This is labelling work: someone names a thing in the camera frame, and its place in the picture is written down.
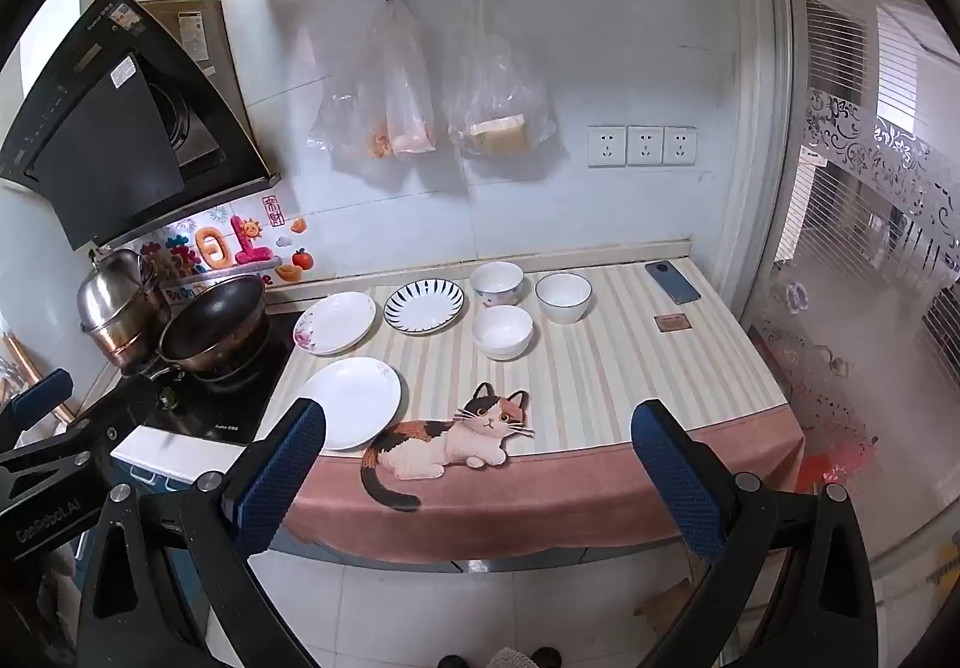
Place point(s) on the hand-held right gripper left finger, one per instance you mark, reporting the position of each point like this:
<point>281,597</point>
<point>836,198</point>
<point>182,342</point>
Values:
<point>285,465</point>

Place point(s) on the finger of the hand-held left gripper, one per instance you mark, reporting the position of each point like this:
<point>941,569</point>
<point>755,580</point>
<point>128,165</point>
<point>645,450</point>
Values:
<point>37,402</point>
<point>105,420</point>

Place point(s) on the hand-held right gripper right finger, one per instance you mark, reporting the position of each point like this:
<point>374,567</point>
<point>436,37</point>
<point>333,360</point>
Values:
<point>675,480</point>

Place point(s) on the white bowl with blue print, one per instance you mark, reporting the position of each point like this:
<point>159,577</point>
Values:
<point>496,282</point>

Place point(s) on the black gas stove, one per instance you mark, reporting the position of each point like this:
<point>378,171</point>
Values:
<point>225,398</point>

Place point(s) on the large plain white plate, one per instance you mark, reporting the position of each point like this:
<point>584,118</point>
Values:
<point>352,402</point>

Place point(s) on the stainless steel pot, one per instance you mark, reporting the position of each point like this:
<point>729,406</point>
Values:
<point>112,300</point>

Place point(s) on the striped cloth with cat print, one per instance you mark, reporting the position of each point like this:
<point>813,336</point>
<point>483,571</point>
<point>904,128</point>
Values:
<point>600,383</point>

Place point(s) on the dark copper wok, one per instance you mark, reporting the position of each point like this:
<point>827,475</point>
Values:
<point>214,319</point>

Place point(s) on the white plate with floral print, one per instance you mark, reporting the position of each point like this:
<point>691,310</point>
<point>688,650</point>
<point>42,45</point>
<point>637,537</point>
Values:
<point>335,323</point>

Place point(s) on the small brown card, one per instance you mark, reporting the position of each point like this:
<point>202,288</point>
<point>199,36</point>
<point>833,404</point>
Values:
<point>671,323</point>

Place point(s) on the blue smartphone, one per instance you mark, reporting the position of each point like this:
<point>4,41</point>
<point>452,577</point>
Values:
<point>673,282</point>

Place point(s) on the white plate with blue stripes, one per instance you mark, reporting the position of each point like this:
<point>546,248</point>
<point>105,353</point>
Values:
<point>424,306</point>

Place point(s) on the white bowl with dark rim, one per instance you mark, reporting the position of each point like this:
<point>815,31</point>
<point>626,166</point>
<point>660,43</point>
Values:
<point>563,297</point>

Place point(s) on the plain white bowl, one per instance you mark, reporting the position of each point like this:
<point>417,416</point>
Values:
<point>502,334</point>

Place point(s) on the black range hood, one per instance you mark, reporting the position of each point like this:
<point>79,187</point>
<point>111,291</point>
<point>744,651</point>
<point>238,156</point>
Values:
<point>112,143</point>

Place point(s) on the frosted glass sliding door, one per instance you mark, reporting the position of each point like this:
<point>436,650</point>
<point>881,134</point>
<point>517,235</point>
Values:
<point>847,225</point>

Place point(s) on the clear plastic bag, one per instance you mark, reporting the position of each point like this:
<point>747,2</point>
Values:
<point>382,98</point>
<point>495,90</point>

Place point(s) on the colourful wall stickers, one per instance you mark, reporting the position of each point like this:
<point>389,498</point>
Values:
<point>240,248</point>

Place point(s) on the white wall outlet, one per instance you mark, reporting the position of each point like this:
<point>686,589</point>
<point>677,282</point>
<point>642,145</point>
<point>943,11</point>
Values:
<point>645,145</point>
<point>679,144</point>
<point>606,146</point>

